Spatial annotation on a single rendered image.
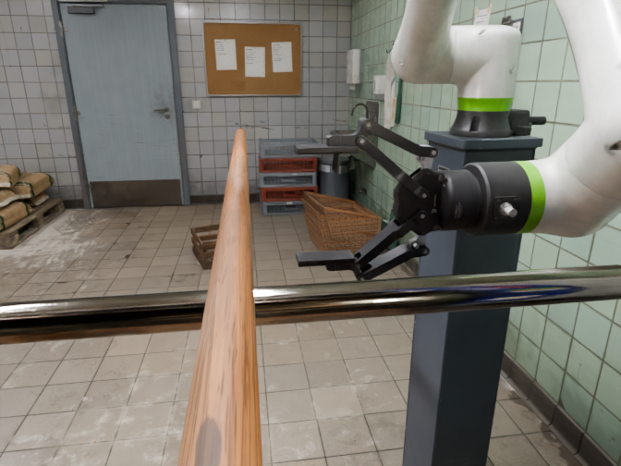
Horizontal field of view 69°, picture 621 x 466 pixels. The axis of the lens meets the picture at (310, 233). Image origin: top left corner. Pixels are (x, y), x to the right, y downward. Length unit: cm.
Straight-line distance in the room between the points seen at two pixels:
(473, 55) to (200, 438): 106
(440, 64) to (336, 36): 418
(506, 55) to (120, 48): 450
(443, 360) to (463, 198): 80
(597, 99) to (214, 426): 50
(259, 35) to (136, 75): 134
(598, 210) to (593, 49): 18
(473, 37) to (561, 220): 63
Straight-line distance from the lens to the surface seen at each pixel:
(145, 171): 532
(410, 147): 54
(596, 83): 59
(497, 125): 117
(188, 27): 521
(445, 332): 126
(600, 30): 64
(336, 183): 479
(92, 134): 539
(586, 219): 63
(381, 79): 397
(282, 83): 515
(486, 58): 116
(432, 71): 114
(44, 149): 560
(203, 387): 20
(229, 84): 514
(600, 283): 44
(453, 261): 117
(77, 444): 212
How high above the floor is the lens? 132
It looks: 18 degrees down
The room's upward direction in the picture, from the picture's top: straight up
